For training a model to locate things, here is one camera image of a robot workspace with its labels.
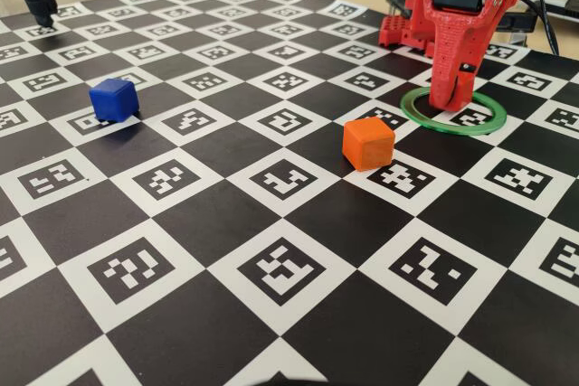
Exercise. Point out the orange cube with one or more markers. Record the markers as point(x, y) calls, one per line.
point(366, 144)

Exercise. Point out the blue cube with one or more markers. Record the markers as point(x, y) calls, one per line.
point(113, 101)

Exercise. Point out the black white marker checkerboard mat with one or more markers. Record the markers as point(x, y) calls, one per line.
point(271, 142)

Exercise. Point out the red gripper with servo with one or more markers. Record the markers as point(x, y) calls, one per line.
point(453, 26)

